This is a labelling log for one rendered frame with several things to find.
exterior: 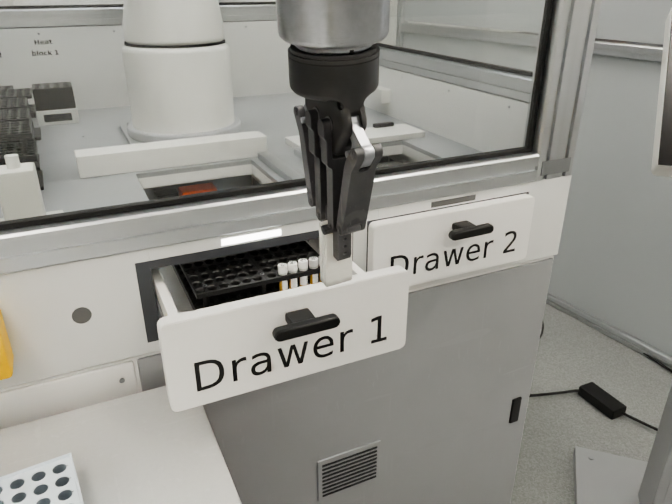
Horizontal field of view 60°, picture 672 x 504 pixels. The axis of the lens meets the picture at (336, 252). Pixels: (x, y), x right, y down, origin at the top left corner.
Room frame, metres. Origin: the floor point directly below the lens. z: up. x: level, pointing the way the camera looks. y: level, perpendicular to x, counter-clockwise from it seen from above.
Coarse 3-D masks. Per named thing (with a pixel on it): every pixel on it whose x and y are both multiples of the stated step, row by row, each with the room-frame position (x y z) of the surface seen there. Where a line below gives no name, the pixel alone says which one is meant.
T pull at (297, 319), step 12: (288, 312) 0.54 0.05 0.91; (300, 312) 0.54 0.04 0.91; (288, 324) 0.52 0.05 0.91; (300, 324) 0.52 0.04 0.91; (312, 324) 0.52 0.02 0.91; (324, 324) 0.52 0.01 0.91; (336, 324) 0.53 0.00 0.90; (276, 336) 0.50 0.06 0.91; (288, 336) 0.51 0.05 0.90; (300, 336) 0.51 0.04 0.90
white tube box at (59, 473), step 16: (48, 464) 0.44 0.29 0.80; (64, 464) 0.44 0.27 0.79; (0, 480) 0.42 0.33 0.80; (16, 480) 0.42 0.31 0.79; (32, 480) 0.42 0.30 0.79; (48, 480) 0.42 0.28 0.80; (64, 480) 0.42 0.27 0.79; (0, 496) 0.40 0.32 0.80; (16, 496) 0.40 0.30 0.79; (32, 496) 0.40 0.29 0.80; (48, 496) 0.40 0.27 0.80; (64, 496) 0.41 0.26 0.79; (80, 496) 0.40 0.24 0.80
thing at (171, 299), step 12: (312, 240) 0.80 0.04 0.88; (156, 276) 0.66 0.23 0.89; (168, 276) 0.77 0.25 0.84; (156, 288) 0.63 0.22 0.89; (168, 288) 0.73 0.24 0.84; (180, 288) 0.73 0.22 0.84; (156, 300) 0.63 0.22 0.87; (168, 300) 0.60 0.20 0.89; (180, 300) 0.70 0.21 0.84; (168, 312) 0.57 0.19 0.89; (180, 312) 0.67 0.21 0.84
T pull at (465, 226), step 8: (456, 224) 0.79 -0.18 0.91; (464, 224) 0.79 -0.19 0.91; (472, 224) 0.79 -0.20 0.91; (480, 224) 0.79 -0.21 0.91; (488, 224) 0.79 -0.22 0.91; (456, 232) 0.76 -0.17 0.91; (464, 232) 0.77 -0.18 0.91; (472, 232) 0.77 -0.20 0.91; (480, 232) 0.78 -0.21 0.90; (488, 232) 0.78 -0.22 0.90
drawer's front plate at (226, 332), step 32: (320, 288) 0.57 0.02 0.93; (352, 288) 0.58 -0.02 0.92; (384, 288) 0.60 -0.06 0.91; (160, 320) 0.50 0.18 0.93; (192, 320) 0.50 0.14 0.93; (224, 320) 0.52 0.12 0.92; (256, 320) 0.53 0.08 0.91; (352, 320) 0.58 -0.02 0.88; (384, 320) 0.60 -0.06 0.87; (192, 352) 0.50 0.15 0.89; (224, 352) 0.51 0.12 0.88; (256, 352) 0.53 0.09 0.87; (288, 352) 0.54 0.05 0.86; (320, 352) 0.56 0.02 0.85; (352, 352) 0.58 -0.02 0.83; (384, 352) 0.60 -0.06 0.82; (192, 384) 0.50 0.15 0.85; (224, 384) 0.51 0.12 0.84; (256, 384) 0.53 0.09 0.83
